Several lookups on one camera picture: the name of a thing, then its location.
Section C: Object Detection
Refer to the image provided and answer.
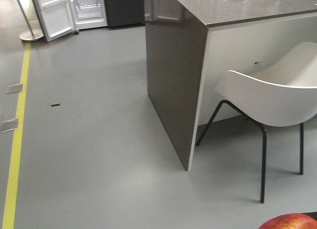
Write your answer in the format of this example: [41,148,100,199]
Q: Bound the fridge door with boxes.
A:
[32,0,75,42]

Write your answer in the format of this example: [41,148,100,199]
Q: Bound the red yellow apple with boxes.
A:
[259,213,317,229]

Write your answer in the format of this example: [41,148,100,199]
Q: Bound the fridge body white interior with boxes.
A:
[69,0,108,34]

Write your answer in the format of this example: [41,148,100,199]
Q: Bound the grey island table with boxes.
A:
[145,0,317,170]

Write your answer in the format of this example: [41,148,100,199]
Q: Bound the white shell chair black legs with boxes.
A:
[196,42,317,203]

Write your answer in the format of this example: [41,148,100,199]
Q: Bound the metal floor plate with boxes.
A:
[0,118,19,133]
[6,83,23,94]

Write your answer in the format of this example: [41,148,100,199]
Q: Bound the silver sign stand pole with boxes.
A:
[16,0,44,42]

